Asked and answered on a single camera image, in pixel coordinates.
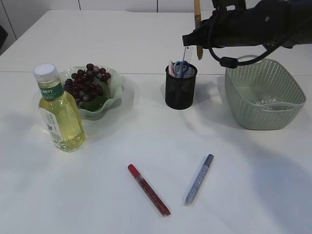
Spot purple artificial grape bunch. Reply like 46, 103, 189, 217
63, 63, 112, 112

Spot black mesh pen holder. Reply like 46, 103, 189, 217
165, 64, 197, 110

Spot clear plastic ruler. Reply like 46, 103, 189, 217
182, 46, 193, 63

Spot blue safety scissors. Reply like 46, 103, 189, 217
173, 60, 189, 78

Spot gold glitter marker pen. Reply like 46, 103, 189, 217
194, 0, 203, 60

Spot blue glitter marker pen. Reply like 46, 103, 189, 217
184, 154, 214, 206

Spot green plastic woven basket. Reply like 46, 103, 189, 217
225, 58, 306, 131

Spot pink purple safety scissors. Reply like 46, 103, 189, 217
168, 60, 176, 77

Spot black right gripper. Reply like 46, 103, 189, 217
182, 0, 307, 49

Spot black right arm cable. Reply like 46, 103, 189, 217
207, 36, 281, 69

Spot red glitter marker pen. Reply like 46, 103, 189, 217
128, 164, 171, 217

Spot clear plastic sheet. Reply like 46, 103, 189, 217
254, 96, 280, 111

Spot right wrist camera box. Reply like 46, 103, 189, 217
212, 0, 246, 12

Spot green glass wavy plate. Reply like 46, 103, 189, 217
59, 63, 124, 120

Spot yellow tea drink bottle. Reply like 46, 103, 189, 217
33, 63, 85, 152

